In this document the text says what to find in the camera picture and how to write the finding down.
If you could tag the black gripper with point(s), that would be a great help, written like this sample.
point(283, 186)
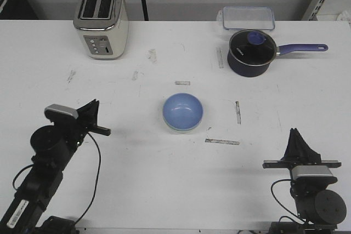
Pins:
point(75, 130)
point(307, 155)

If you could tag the blue bowl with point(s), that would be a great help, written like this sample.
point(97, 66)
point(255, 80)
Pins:
point(182, 106)

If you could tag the green bowl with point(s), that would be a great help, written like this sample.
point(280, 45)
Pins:
point(182, 125)

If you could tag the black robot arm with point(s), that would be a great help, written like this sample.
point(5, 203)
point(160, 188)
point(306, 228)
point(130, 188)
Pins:
point(319, 210)
point(54, 146)

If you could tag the silver two-slot toaster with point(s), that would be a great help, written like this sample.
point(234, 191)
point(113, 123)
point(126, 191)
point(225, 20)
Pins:
point(102, 26)

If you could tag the dark blue saucepan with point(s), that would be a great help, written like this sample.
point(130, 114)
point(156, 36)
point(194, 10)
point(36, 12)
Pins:
point(254, 71)

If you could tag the glass pot lid blue knob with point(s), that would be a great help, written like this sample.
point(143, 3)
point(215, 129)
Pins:
point(252, 47)

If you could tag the clear plastic food container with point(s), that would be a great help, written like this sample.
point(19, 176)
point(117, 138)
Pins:
point(240, 18)

